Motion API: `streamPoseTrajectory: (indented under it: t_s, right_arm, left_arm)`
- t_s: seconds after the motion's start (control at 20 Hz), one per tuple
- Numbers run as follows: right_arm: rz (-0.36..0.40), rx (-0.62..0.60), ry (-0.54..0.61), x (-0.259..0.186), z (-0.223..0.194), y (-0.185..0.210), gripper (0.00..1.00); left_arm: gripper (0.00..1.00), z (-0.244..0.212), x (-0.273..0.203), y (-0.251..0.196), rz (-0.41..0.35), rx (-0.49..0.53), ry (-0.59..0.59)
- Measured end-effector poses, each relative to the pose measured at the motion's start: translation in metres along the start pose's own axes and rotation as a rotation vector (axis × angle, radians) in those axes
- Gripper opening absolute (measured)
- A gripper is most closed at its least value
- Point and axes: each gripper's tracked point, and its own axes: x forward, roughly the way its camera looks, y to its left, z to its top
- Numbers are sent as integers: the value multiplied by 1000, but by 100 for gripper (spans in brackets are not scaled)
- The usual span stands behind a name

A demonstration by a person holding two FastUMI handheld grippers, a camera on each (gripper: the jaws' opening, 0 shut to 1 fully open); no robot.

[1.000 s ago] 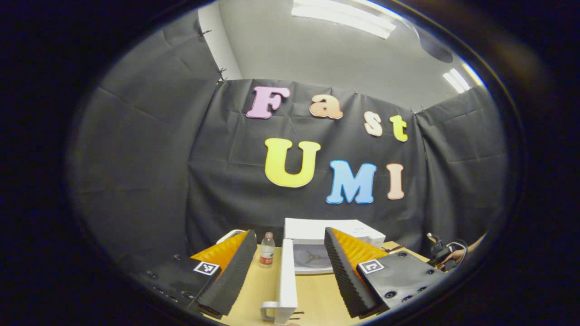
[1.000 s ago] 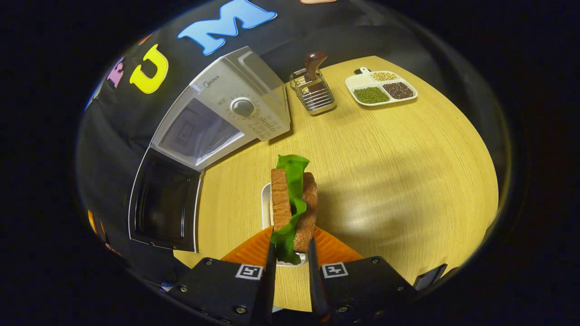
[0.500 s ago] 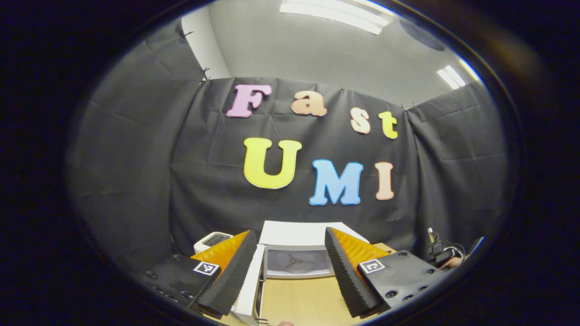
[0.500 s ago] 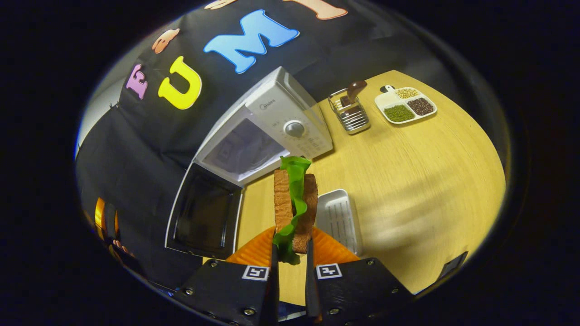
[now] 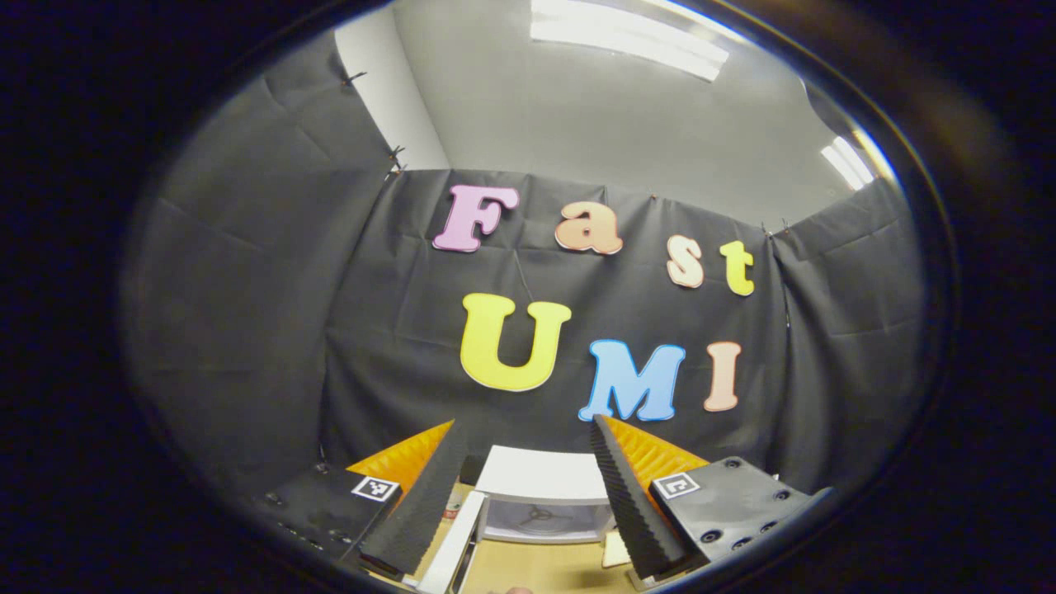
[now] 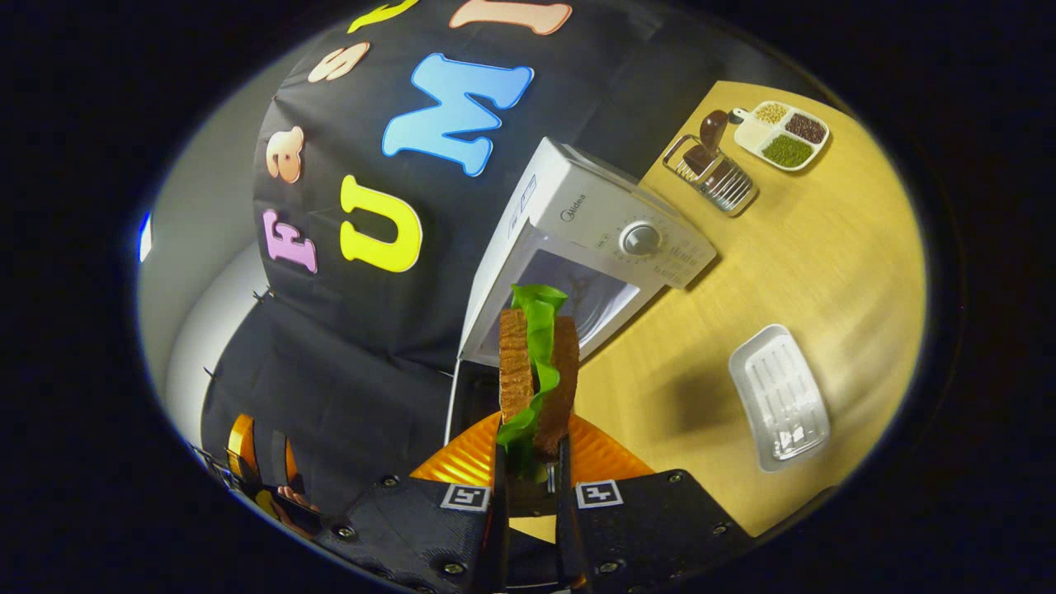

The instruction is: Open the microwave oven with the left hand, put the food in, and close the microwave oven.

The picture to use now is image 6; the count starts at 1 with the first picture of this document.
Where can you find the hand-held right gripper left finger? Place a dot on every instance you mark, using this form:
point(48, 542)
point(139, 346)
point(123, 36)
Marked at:
point(500, 536)

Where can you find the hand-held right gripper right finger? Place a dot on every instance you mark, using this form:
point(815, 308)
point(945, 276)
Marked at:
point(563, 536)

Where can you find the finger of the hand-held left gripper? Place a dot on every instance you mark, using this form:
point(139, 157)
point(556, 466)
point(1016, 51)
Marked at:
point(290, 462)
point(241, 445)

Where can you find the lettuce sandwich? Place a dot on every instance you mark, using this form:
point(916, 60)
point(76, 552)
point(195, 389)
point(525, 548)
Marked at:
point(536, 363)

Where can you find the white microwave oven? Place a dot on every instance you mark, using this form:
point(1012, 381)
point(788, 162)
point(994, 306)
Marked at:
point(594, 214)

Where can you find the black backdrop cloth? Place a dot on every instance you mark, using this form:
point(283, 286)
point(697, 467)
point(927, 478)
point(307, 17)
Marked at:
point(346, 363)

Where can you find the white plastic tray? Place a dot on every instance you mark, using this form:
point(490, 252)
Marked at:
point(780, 396)

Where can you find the white divided dish of beans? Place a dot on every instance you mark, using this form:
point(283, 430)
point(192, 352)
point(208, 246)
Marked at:
point(788, 150)

